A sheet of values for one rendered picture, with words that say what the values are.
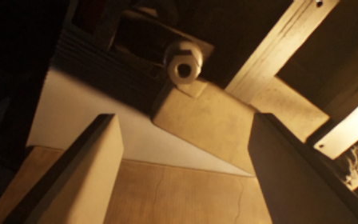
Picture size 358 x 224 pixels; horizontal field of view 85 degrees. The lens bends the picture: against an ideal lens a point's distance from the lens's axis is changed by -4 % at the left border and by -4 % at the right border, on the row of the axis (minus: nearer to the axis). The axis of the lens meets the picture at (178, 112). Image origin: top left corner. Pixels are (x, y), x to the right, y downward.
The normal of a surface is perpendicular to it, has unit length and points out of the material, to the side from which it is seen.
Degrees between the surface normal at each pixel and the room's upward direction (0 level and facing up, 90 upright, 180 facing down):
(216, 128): 0
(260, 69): 0
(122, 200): 76
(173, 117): 0
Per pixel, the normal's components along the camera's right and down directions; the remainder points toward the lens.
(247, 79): -0.01, 0.49
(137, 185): 0.17, -0.72
